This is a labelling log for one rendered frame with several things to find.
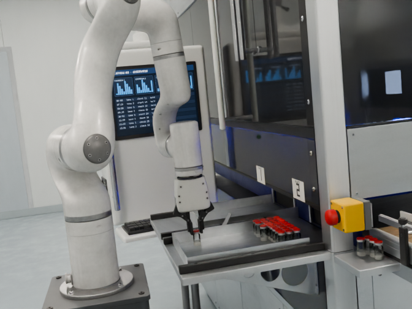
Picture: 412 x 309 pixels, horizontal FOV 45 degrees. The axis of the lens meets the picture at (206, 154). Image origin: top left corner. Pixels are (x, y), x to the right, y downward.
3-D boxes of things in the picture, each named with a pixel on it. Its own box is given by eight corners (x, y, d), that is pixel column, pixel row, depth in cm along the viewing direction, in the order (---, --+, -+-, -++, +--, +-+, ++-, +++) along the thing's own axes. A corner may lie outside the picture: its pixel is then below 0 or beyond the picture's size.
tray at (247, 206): (271, 202, 198) (271, 194, 197) (298, 216, 172) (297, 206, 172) (187, 215, 190) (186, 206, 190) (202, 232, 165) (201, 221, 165)
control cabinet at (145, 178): (206, 201, 251) (190, 41, 241) (220, 208, 233) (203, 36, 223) (105, 219, 234) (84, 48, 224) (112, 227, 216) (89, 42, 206)
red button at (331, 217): (336, 222, 127) (336, 206, 126) (344, 225, 123) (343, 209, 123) (323, 224, 126) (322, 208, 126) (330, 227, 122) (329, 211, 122)
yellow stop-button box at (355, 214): (357, 222, 130) (355, 195, 129) (372, 229, 123) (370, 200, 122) (330, 227, 128) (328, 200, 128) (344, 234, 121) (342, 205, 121)
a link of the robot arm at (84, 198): (75, 225, 121) (62, 126, 118) (48, 214, 136) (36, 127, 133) (120, 214, 128) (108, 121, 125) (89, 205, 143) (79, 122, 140)
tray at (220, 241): (276, 227, 162) (275, 216, 162) (310, 249, 137) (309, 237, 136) (173, 243, 155) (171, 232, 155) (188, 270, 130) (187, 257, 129)
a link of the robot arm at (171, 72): (133, 61, 148) (154, 160, 154) (164, 54, 136) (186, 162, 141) (159, 57, 154) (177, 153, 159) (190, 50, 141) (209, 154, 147)
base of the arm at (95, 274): (56, 305, 120) (46, 230, 118) (63, 278, 139) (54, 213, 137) (135, 292, 124) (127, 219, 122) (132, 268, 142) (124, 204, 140)
